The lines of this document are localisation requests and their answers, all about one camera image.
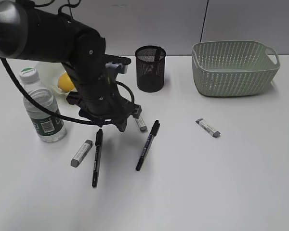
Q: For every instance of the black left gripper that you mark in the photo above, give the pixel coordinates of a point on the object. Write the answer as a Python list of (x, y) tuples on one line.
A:
[(112, 109)]

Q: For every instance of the black marker pen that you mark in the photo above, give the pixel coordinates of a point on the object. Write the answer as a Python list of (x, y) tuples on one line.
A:
[(147, 145), (97, 159), (157, 54)]

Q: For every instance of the yellow mango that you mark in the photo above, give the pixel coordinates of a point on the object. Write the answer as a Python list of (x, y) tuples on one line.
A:
[(65, 83)]

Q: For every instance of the grey white eraser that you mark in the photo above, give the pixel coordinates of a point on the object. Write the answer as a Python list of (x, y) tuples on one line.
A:
[(141, 124), (81, 153), (210, 129)]

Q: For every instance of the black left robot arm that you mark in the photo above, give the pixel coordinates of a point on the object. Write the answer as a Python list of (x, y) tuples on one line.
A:
[(28, 33)]

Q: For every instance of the black mesh pen holder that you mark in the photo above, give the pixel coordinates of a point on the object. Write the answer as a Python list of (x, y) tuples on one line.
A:
[(149, 74)]

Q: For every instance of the pale green wavy plate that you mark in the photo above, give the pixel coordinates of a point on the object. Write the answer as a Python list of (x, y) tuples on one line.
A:
[(49, 74)]

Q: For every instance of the pale green woven basket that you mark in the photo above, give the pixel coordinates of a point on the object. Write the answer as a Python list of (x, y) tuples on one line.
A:
[(233, 68)]

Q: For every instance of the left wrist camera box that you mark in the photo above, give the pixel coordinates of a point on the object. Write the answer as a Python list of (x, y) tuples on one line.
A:
[(118, 63)]

